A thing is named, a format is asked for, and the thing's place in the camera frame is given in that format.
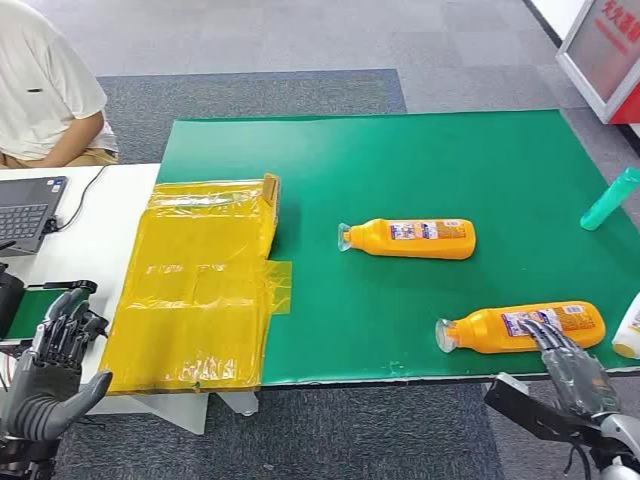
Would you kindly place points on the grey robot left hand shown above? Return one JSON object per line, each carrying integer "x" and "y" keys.
{"x": 45, "y": 397}

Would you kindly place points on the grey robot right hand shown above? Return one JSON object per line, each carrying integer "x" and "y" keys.
{"x": 575, "y": 378}

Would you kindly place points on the orange bottle with clear cap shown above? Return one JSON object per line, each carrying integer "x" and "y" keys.
{"x": 480, "y": 331}
{"x": 380, "y": 242}

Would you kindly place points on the person's forearm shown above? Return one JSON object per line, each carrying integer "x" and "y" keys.
{"x": 70, "y": 146}

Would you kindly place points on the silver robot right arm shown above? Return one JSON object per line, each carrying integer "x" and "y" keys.
{"x": 623, "y": 434}

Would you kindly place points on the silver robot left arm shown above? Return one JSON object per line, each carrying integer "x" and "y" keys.
{"x": 20, "y": 464}

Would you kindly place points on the white bottle with yellow cap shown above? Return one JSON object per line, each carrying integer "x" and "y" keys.
{"x": 631, "y": 331}

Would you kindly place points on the green plastic bottle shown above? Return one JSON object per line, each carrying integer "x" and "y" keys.
{"x": 607, "y": 202}

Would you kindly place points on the small green belt conveyor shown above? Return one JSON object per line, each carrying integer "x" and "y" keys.
{"x": 30, "y": 311}

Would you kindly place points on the grey laptop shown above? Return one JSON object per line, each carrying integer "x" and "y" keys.
{"x": 25, "y": 212}

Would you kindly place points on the yellow taped plastic sheet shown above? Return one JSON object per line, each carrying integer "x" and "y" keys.
{"x": 190, "y": 298}

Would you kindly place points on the person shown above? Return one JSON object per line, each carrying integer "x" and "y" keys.
{"x": 35, "y": 79}

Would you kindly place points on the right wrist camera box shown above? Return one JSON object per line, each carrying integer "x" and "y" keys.
{"x": 525, "y": 411}

